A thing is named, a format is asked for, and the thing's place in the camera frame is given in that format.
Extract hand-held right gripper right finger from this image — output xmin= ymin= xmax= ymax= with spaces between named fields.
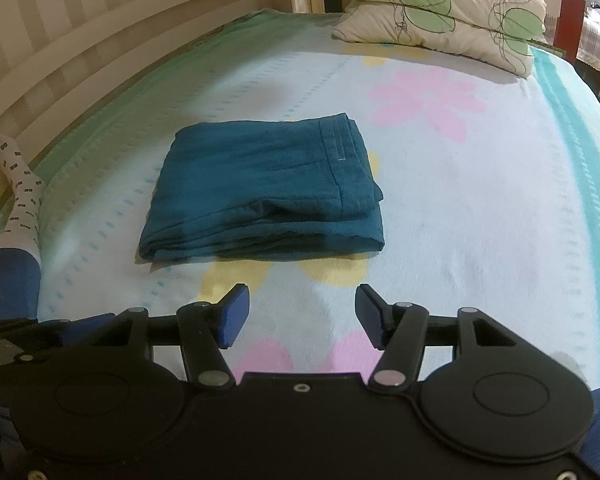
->
xmin=355 ymin=282 xmax=520 ymax=389

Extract white patterned sock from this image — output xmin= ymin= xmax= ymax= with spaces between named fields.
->
xmin=0 ymin=132 xmax=45 ymax=267

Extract red-brown wooden post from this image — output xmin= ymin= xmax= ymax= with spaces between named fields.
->
xmin=559 ymin=0 xmax=587 ymax=63

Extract plaid bed cover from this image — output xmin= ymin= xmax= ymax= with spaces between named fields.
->
xmin=527 ymin=0 xmax=600 ymax=83

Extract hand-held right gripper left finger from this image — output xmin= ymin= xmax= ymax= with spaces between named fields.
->
xmin=87 ymin=282 xmax=251 ymax=389

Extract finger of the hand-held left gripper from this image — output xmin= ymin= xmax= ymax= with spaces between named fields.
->
xmin=32 ymin=312 xmax=117 ymax=350

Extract floral bed blanket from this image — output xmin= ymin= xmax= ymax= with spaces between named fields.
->
xmin=0 ymin=7 xmax=600 ymax=391

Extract teal pants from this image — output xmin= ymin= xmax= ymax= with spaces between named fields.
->
xmin=137 ymin=115 xmax=386 ymax=263

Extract wooden bed rail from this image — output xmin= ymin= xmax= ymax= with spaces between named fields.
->
xmin=0 ymin=0 xmax=331 ymax=233

